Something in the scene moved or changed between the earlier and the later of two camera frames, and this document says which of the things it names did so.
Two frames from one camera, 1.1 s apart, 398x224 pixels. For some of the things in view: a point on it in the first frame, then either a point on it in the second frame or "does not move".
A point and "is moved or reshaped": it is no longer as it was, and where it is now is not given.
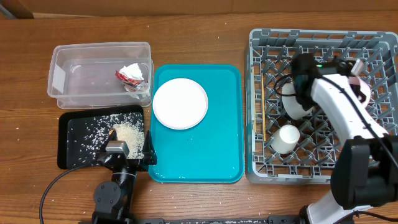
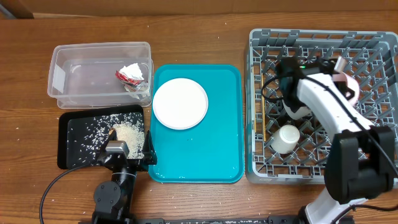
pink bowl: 364,87 is moved or reshaped
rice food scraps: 87,140 does not move
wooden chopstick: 254,97 does not move
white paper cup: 285,139 does not move
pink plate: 180,103 does not move
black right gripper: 356,88 -> 342,86
